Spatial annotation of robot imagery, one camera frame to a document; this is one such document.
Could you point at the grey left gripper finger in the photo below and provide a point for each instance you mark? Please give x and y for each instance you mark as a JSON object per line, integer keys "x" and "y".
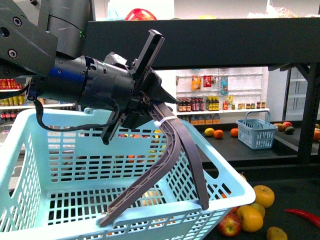
{"x": 155, "y": 172}

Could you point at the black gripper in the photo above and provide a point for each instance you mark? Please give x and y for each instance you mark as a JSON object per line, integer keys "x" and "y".
{"x": 127, "y": 91}

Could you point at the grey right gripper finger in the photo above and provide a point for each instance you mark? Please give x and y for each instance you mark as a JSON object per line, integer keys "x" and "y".
{"x": 195, "y": 162}

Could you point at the teal plastic shopping basket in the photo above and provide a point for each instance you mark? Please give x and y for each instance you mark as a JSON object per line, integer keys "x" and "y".
{"x": 58, "y": 186}

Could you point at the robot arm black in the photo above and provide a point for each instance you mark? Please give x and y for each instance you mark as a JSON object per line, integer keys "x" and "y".
{"x": 43, "y": 39}

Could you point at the white store shelf right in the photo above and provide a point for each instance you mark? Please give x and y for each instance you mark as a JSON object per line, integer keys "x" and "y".
{"x": 220, "y": 95}

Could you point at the white store shelf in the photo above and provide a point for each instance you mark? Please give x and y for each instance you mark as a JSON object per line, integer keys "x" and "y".
{"x": 10, "y": 107}
{"x": 220, "y": 95}

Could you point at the far yellow lemon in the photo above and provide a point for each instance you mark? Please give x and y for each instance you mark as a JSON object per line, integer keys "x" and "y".
{"x": 209, "y": 132}

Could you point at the white store shelf left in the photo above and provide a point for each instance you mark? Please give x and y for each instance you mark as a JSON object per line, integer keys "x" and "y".
{"x": 10, "y": 107}

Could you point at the far orange mandarin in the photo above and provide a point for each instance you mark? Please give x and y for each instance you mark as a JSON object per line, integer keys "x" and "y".
{"x": 218, "y": 134}

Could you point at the far orange by basket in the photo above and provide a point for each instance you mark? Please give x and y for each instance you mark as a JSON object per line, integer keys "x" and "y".
{"x": 234, "y": 132}

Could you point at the large red apple top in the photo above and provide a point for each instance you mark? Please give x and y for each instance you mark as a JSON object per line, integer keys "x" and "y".
{"x": 140, "y": 14}

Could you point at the light blue far basket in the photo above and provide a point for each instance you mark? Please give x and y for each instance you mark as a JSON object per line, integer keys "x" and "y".
{"x": 256, "y": 133}

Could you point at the red yellow apple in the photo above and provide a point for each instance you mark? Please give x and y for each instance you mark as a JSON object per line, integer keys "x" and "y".
{"x": 230, "y": 226}

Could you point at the golden yellow apple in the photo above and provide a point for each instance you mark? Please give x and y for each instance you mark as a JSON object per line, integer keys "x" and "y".
{"x": 264, "y": 195}

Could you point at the yellow green pear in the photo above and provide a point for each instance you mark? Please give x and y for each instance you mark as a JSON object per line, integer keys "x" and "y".
{"x": 259, "y": 208}

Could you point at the large yellow orange fruit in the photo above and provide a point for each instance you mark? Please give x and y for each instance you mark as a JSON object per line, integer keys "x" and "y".
{"x": 250, "y": 218}

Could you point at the brownish yellow pear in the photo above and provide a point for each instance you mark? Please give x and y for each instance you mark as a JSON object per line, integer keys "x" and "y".
{"x": 276, "y": 233}

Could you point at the red chili pepper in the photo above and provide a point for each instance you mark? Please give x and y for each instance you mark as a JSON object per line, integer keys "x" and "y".
{"x": 312, "y": 218}

